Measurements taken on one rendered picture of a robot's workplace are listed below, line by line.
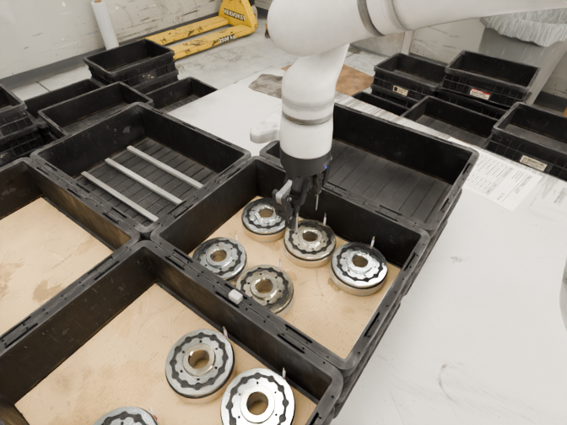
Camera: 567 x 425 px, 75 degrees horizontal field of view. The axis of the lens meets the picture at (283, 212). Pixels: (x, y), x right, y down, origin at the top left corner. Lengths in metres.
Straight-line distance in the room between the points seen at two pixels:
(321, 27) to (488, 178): 0.93
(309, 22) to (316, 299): 0.45
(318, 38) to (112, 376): 0.56
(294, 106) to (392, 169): 0.53
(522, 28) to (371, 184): 1.99
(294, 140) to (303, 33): 0.14
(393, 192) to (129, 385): 0.66
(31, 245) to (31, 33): 3.03
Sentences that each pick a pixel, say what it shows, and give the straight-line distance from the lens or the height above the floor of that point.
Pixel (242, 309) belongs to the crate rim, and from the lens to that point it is 0.55.
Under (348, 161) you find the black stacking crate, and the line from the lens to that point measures 0.97.
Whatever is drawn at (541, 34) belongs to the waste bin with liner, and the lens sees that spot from 2.77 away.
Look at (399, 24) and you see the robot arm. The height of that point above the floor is 1.29.
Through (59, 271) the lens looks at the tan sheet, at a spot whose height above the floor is 0.83.
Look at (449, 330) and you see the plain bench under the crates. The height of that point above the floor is 0.70.
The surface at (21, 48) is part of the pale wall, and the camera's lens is 3.82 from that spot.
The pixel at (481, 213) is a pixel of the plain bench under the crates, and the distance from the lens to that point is 1.13.
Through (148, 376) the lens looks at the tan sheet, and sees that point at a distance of 0.65.
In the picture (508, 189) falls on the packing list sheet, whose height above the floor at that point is 0.70.
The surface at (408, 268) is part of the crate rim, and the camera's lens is 0.62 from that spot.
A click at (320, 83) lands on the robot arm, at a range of 0.47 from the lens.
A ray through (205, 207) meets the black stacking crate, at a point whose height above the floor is 0.91.
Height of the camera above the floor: 1.41
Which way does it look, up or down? 45 degrees down
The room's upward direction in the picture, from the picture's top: straight up
